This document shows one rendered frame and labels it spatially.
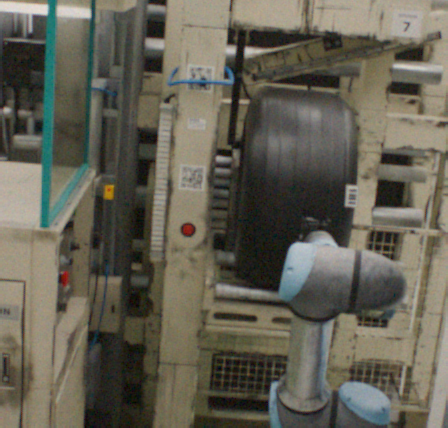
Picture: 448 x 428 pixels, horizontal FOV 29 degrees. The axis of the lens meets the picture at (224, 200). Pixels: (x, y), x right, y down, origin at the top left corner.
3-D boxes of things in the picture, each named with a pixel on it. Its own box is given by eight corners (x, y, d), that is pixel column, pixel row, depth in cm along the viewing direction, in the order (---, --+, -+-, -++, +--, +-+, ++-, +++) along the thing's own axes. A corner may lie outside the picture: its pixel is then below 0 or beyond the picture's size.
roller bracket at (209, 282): (201, 311, 254) (204, 280, 251) (205, 265, 292) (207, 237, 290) (213, 312, 254) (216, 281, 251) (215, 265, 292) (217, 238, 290)
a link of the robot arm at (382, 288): (422, 253, 163) (396, 282, 211) (363, 245, 165) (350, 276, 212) (415, 315, 161) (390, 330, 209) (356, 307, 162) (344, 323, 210)
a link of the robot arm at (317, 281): (330, 454, 195) (360, 278, 161) (264, 444, 197) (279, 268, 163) (334, 411, 204) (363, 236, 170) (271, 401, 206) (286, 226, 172)
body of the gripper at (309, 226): (329, 218, 228) (335, 226, 216) (326, 250, 229) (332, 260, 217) (300, 215, 227) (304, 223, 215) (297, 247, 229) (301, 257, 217)
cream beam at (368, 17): (231, 29, 269) (235, -20, 265) (230, 23, 293) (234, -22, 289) (426, 46, 270) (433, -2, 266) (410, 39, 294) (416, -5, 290)
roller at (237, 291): (211, 300, 258) (212, 288, 255) (211, 289, 262) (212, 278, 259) (328, 309, 259) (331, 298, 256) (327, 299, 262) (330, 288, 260)
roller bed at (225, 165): (170, 237, 301) (177, 153, 293) (173, 225, 315) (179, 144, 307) (228, 242, 301) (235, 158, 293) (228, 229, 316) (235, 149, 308)
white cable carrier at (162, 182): (149, 260, 263) (160, 103, 250) (151, 254, 268) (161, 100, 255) (164, 261, 263) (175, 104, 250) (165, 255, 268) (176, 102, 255)
